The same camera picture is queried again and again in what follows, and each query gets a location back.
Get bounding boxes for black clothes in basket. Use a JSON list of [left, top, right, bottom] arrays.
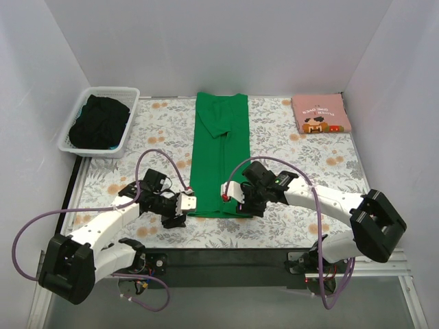
[[68, 95, 130, 149]]

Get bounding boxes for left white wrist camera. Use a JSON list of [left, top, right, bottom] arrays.
[[176, 193, 197, 213]]

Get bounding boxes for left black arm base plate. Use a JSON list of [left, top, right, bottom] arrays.
[[113, 252, 168, 276]]

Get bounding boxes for folded pink printed t shirt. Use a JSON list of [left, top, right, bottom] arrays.
[[292, 93, 352, 134]]

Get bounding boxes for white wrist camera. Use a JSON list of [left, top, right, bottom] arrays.
[[220, 181, 244, 204], [176, 193, 197, 213]]

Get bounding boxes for aluminium frame rail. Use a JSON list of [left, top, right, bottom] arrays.
[[26, 249, 429, 329]]

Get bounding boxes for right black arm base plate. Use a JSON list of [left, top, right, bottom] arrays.
[[284, 252, 348, 277]]

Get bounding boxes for green t shirt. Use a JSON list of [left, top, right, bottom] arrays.
[[189, 92, 250, 218]]

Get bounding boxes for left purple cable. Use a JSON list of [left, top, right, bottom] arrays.
[[12, 148, 193, 312]]

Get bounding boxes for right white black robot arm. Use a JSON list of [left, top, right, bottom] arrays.
[[222, 161, 407, 273]]

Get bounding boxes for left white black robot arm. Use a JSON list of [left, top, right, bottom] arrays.
[[38, 169, 196, 304]]

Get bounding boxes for white plastic laundry basket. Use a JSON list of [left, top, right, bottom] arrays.
[[58, 86, 140, 158]]

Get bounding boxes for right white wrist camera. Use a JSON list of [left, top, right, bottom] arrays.
[[220, 181, 244, 204]]

